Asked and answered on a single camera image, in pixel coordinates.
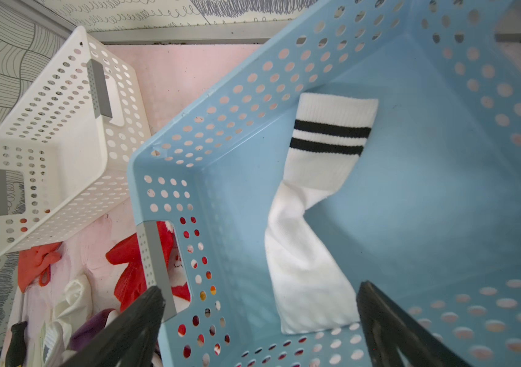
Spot purple striped sock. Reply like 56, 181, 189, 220
68, 308, 119, 352

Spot red santa striped sock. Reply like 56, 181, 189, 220
105, 221, 192, 313

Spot white plastic basket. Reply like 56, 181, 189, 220
0, 27, 151, 255

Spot white sock black stripes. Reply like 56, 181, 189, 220
263, 92, 380, 335

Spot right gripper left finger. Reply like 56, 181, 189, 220
63, 286, 166, 367

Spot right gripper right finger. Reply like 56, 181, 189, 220
356, 281, 469, 366

